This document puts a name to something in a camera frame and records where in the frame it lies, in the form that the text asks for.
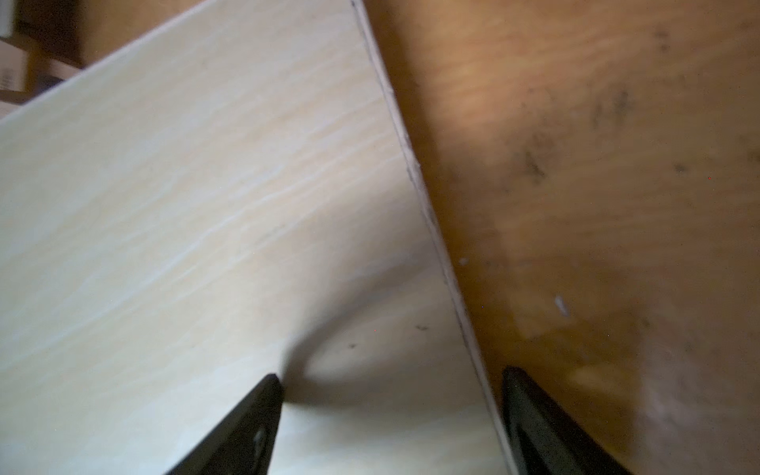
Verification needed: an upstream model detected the white wooden board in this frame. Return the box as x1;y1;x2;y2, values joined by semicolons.
1;1;512;474

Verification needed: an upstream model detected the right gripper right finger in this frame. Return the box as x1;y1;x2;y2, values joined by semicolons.
502;366;629;475

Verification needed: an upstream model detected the rear small wooden easel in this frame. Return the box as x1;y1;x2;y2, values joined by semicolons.
1;35;81;119

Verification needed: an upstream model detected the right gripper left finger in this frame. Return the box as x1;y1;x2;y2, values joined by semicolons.
169;373;284;475

